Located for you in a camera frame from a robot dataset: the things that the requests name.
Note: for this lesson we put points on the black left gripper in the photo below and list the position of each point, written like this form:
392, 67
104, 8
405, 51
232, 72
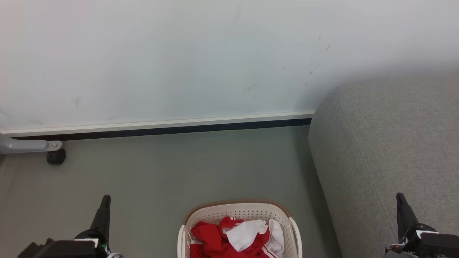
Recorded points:
101, 245

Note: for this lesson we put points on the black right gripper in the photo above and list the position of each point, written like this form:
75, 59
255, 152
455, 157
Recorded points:
408, 238

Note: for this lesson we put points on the red shorts white band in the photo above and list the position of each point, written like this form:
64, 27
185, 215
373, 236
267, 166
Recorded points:
206, 238

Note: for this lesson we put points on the red white striped jersey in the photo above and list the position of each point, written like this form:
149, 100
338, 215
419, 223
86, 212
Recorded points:
247, 233

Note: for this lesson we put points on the grey fabric sofa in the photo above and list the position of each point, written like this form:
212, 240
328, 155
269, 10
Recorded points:
387, 150

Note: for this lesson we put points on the black caster wheel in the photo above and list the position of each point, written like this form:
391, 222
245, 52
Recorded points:
56, 157

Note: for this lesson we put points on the white and black skirting strip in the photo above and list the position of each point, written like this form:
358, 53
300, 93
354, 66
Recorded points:
161, 126

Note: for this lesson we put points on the cream perforated laundry basket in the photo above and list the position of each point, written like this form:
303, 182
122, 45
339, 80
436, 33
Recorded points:
215, 215

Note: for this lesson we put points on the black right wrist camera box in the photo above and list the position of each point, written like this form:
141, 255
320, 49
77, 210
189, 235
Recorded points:
437, 244

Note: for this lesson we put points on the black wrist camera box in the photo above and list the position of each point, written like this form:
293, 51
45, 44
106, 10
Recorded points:
61, 250
437, 244

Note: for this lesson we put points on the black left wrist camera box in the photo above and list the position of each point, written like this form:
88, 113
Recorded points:
61, 250

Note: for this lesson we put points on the grey metal frame leg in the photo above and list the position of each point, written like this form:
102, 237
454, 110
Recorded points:
25, 146

